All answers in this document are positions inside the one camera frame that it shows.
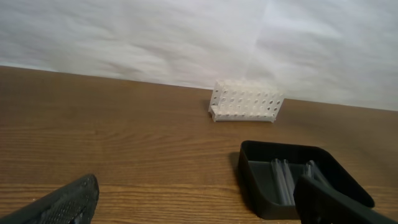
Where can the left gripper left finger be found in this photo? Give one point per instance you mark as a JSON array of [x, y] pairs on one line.
[[62, 205]]

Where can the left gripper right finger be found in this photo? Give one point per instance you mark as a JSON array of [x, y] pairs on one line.
[[329, 208]]

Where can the black tray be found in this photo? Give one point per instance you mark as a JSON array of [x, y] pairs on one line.
[[261, 186]]

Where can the white test tube rack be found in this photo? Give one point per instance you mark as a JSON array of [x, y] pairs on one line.
[[245, 102]]

